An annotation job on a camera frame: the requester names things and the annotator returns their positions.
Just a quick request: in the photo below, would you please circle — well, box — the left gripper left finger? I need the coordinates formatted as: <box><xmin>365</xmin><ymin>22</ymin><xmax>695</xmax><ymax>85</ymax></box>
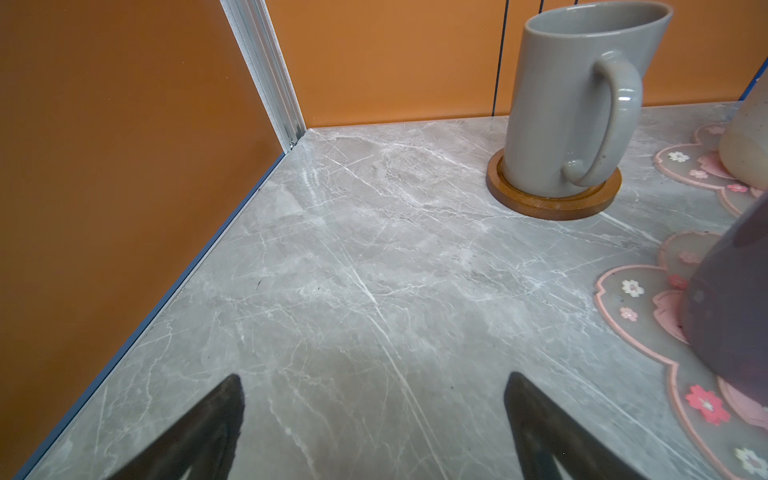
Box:
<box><xmin>110</xmin><ymin>374</ymin><xmax>245</xmax><ymax>479</ymax></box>

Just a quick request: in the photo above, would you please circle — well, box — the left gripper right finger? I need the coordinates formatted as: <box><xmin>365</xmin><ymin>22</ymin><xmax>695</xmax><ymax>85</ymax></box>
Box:
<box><xmin>504</xmin><ymin>372</ymin><xmax>643</xmax><ymax>480</ymax></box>

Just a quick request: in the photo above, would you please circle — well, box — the pink flower coaster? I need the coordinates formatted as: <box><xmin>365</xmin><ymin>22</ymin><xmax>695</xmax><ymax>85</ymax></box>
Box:
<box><xmin>595</xmin><ymin>231</ymin><xmax>767</xmax><ymax>479</ymax></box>
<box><xmin>654</xmin><ymin>123</ymin><xmax>765</xmax><ymax>217</ymax></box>

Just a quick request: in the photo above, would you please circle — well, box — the white cup lavender outside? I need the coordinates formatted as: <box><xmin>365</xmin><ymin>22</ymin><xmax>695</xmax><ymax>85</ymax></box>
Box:
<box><xmin>680</xmin><ymin>195</ymin><xmax>767</xmax><ymax>405</ymax></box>

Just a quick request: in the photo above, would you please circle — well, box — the brown wooden coaster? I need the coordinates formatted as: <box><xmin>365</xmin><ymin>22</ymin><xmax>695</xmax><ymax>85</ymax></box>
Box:
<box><xmin>486</xmin><ymin>149</ymin><xmax>622</xmax><ymax>221</ymax></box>

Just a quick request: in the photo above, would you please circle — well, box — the grey mug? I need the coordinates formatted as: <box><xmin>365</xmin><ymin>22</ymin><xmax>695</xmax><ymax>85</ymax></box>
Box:
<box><xmin>503</xmin><ymin>1</ymin><xmax>673</xmax><ymax>198</ymax></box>

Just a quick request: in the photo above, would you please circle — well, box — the white mug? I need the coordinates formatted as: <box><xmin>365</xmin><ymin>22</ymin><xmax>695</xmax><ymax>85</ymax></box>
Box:
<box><xmin>719</xmin><ymin>71</ymin><xmax>767</xmax><ymax>190</ymax></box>

